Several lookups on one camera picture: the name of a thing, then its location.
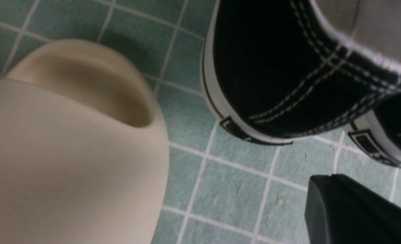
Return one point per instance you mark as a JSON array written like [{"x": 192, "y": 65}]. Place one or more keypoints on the right cream foam slide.
[{"x": 84, "y": 154}]

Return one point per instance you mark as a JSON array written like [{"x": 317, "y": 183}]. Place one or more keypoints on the black canvas sneaker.
[
  {"x": 275, "y": 71},
  {"x": 378, "y": 132}
]

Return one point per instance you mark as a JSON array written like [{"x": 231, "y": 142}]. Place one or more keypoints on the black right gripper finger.
[{"x": 340, "y": 210}]

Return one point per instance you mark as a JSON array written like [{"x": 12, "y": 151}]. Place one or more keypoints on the green checked tablecloth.
[{"x": 220, "y": 190}]

